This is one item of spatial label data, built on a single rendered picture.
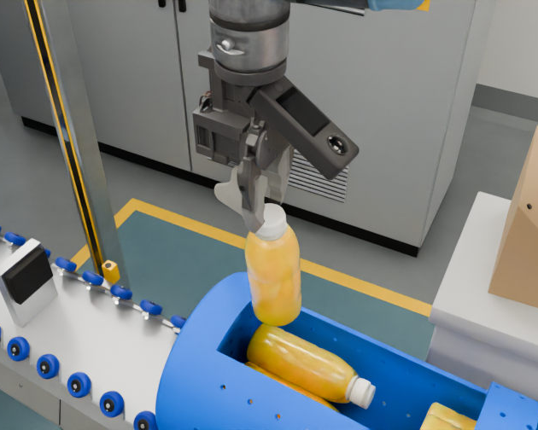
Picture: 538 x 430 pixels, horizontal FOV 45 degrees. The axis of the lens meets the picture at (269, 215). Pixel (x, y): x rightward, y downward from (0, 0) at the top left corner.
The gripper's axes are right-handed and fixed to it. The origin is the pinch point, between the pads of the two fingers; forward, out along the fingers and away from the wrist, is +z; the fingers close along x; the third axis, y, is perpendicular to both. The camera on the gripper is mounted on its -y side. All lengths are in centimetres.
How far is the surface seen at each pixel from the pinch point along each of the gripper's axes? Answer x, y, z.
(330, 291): -109, 37, 143
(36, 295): 0, 54, 47
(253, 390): 8.3, -2.5, 23.6
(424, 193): -140, 15, 105
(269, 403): 8.8, -5.3, 24.0
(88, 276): -9, 48, 46
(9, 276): 4, 53, 36
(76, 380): 10, 33, 47
